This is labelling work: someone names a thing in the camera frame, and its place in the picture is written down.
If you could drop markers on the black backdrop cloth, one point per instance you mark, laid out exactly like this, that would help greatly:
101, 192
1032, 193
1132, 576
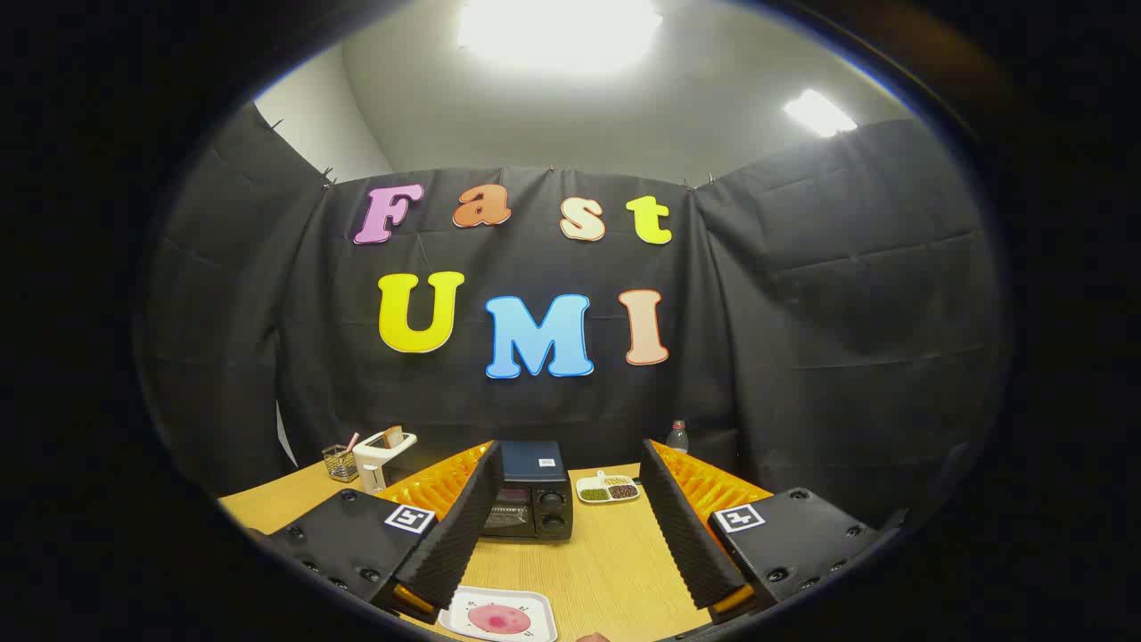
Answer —
802, 312

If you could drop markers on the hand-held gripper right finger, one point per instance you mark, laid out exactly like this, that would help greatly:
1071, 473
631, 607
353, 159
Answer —
686, 535

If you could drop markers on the white square plate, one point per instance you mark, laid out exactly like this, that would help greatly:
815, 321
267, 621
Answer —
462, 615

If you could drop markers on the white divided dish of beans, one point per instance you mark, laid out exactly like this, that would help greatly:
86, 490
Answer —
606, 489

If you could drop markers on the toasted bread slice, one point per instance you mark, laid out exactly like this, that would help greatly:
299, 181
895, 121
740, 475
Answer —
393, 437

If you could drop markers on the metal mesh holder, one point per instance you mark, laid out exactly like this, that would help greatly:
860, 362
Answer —
340, 465

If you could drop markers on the small ceiling light panel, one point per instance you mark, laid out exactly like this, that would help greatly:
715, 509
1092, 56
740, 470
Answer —
818, 112

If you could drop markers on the pink round food slice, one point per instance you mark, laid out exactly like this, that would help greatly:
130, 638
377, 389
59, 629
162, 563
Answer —
499, 619

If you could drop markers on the red label plastic water bottle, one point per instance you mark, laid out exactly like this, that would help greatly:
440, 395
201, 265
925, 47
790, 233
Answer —
677, 440

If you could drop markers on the black toaster oven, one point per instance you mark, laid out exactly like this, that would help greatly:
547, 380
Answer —
535, 499

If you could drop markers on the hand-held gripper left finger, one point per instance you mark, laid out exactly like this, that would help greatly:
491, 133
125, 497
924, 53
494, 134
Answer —
463, 535

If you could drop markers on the white toaster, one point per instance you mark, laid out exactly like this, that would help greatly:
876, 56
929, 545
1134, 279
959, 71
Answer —
374, 459

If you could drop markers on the large ceiling light panel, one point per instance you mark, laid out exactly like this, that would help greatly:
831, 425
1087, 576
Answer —
562, 31

